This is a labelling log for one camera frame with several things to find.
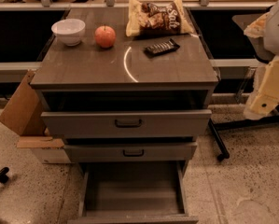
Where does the white bowl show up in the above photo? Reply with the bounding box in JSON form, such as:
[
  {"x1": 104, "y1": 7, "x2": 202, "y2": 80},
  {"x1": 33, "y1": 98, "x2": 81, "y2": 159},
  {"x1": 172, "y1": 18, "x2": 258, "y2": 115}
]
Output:
[{"x1": 51, "y1": 19, "x2": 86, "y2": 46}]

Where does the brown cardboard box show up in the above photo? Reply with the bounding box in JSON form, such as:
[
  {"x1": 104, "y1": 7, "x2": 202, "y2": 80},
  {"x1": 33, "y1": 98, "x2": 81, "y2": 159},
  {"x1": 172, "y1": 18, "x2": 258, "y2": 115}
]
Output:
[{"x1": 0, "y1": 70, "x2": 72, "y2": 165}]

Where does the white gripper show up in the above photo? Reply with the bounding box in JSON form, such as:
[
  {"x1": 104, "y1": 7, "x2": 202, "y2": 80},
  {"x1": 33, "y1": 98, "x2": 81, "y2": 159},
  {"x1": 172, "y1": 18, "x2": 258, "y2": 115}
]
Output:
[{"x1": 244, "y1": 13, "x2": 279, "y2": 120}]

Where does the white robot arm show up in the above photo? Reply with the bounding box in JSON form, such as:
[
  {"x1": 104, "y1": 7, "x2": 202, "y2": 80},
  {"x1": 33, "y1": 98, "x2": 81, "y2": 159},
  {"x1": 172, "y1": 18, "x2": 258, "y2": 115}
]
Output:
[{"x1": 244, "y1": 0, "x2": 279, "y2": 120}]

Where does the grey middle drawer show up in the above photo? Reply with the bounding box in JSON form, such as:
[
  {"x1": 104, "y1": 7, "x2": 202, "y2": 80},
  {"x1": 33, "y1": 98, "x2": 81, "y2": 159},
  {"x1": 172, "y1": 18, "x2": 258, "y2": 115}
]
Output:
[{"x1": 64, "y1": 142, "x2": 197, "y2": 162}]

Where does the grey top drawer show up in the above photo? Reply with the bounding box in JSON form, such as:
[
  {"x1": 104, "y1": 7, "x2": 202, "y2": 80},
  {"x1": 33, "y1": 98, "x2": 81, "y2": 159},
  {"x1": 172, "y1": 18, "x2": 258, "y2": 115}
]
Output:
[{"x1": 41, "y1": 109, "x2": 211, "y2": 139}]

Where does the yellow brown chip bag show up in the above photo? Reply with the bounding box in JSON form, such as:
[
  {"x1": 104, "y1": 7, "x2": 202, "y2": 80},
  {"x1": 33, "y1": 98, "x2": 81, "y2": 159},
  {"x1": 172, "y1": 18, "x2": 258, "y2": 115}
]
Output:
[{"x1": 126, "y1": 0, "x2": 194, "y2": 37}]

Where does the black chair leg caster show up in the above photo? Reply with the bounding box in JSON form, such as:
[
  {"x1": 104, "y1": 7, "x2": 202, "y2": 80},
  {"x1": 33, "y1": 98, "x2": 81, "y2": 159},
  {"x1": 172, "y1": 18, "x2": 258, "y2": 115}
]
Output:
[{"x1": 0, "y1": 167, "x2": 9, "y2": 184}]

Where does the grey drawer cabinet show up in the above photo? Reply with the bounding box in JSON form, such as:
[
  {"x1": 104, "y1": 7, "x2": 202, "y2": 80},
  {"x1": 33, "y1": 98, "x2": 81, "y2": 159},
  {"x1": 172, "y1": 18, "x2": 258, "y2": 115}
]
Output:
[{"x1": 30, "y1": 7, "x2": 220, "y2": 175}]

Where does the black candy bar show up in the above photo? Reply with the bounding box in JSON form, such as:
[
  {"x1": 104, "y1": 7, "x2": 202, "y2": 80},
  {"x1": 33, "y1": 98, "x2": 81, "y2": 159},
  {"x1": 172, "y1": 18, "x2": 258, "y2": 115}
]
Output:
[{"x1": 144, "y1": 39, "x2": 180, "y2": 56}]

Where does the grey drawer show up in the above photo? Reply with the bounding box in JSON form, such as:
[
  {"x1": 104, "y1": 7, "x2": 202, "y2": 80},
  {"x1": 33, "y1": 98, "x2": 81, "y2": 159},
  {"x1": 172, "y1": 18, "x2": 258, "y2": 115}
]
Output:
[
  {"x1": 67, "y1": 161, "x2": 198, "y2": 224},
  {"x1": 64, "y1": 142, "x2": 197, "y2": 162},
  {"x1": 41, "y1": 109, "x2": 211, "y2": 139}
]

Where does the red apple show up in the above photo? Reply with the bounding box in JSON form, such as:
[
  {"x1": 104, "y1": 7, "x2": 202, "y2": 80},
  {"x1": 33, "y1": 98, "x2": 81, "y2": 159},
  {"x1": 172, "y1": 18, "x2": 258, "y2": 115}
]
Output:
[{"x1": 94, "y1": 25, "x2": 116, "y2": 49}]

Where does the grey bottom drawer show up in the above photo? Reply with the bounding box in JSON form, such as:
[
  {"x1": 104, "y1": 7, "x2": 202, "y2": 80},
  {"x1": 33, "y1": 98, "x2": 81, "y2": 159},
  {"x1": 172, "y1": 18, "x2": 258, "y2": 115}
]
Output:
[{"x1": 67, "y1": 161, "x2": 198, "y2": 224}]

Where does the black side table stand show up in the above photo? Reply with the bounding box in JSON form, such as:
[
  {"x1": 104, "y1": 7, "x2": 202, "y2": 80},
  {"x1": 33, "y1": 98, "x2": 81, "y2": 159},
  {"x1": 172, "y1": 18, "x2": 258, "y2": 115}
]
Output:
[{"x1": 207, "y1": 12, "x2": 279, "y2": 162}]

